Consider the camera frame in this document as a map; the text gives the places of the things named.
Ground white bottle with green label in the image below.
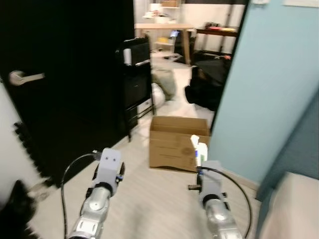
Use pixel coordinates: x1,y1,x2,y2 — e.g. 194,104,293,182
190,134,208,167

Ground brown cardboard trash box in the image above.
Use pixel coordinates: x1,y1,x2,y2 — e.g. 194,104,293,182
149,116,211,172

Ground white cloth bundle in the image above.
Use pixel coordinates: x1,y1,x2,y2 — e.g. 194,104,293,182
151,84,166,108

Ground black folding chair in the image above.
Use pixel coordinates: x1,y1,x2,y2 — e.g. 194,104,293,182
117,35,154,142

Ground grey beige garment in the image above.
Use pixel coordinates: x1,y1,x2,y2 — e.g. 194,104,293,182
151,67,177,100

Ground bed mattress with beige sheet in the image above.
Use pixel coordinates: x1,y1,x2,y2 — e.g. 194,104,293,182
259,172,319,239

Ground black door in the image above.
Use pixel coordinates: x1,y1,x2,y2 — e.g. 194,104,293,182
0,0,136,187

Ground light wooden table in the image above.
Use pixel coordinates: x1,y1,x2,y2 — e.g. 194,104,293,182
135,22,195,65

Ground dark wooden desk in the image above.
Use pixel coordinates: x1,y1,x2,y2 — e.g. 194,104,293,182
196,22,239,55

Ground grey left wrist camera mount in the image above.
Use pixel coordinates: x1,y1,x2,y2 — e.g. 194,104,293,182
95,148,124,187

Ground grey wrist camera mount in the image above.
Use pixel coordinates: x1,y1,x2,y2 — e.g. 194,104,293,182
199,160,223,200
95,148,124,187

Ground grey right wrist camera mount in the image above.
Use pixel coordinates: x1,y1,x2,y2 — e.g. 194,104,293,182
199,160,223,200

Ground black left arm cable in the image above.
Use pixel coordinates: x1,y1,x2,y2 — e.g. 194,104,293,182
60,152,103,239

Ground silver door handle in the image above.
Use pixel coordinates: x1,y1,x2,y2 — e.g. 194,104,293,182
8,70,45,86

